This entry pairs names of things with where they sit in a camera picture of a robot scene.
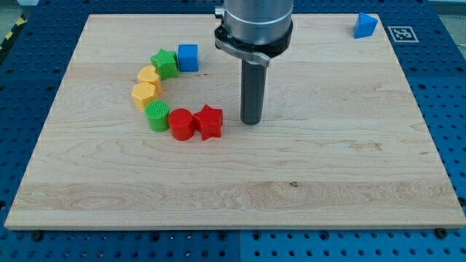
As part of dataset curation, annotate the blue triangle block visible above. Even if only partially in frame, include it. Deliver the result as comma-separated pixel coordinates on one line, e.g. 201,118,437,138
354,12,378,39

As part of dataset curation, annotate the black yellow hazard tape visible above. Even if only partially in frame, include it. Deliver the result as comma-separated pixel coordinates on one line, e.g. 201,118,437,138
1,13,28,52

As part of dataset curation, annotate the yellow hexagon block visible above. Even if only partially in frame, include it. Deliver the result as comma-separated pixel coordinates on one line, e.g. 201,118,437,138
132,82,158,111

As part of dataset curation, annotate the green star block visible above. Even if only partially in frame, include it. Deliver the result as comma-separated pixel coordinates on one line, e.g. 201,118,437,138
151,49,178,80

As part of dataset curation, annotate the yellow heart block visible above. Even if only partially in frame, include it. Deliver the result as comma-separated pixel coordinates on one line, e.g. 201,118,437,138
138,65,163,95

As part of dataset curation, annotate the red cylinder block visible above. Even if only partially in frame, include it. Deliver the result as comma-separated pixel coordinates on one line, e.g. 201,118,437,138
168,108,195,141

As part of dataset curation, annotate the white fiducial marker tag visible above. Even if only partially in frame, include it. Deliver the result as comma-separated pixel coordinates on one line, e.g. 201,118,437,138
388,25,419,43

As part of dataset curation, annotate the blue cube block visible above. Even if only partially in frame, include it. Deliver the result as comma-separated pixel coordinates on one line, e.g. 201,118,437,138
178,44,199,72

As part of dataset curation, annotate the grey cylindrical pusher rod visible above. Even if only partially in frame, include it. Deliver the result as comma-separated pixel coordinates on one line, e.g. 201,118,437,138
240,60,266,125

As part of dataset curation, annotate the green cylinder block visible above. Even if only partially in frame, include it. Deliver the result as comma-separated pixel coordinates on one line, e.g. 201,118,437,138
145,100,170,132

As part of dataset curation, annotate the red star block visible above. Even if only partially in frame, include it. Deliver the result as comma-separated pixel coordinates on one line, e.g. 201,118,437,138
194,104,223,140

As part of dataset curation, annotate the black clamp ring with lever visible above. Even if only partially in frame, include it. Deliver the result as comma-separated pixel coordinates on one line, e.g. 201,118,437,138
214,21,293,67

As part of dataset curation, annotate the light wooden board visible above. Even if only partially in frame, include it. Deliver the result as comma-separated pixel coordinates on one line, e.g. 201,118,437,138
5,14,465,231

